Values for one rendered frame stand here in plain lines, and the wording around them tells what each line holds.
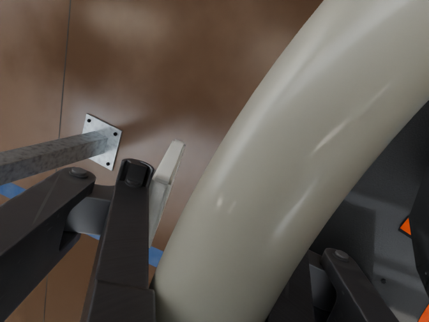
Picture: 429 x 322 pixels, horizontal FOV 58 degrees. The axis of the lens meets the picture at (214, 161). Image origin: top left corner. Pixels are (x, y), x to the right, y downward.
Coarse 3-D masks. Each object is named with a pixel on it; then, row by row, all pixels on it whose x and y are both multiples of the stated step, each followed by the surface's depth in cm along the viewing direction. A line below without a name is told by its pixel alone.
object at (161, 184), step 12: (180, 144) 20; (168, 156) 18; (180, 156) 19; (168, 168) 16; (156, 180) 15; (168, 180) 15; (156, 192) 15; (168, 192) 15; (156, 204) 15; (156, 216) 15; (156, 228) 16
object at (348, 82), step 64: (384, 0) 7; (320, 64) 7; (384, 64) 7; (256, 128) 8; (320, 128) 7; (384, 128) 7; (256, 192) 8; (320, 192) 8; (192, 256) 8; (256, 256) 8; (192, 320) 8; (256, 320) 9
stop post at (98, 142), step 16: (96, 128) 174; (112, 128) 171; (48, 144) 149; (64, 144) 153; (80, 144) 158; (96, 144) 168; (112, 144) 173; (0, 160) 127; (16, 160) 131; (32, 160) 137; (48, 160) 144; (64, 160) 153; (96, 160) 178; (112, 160) 175; (0, 176) 127; (16, 176) 133
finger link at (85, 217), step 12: (96, 192) 14; (108, 192) 14; (84, 204) 13; (96, 204) 13; (108, 204) 13; (72, 216) 13; (84, 216) 13; (96, 216) 13; (72, 228) 13; (84, 228) 13; (96, 228) 14
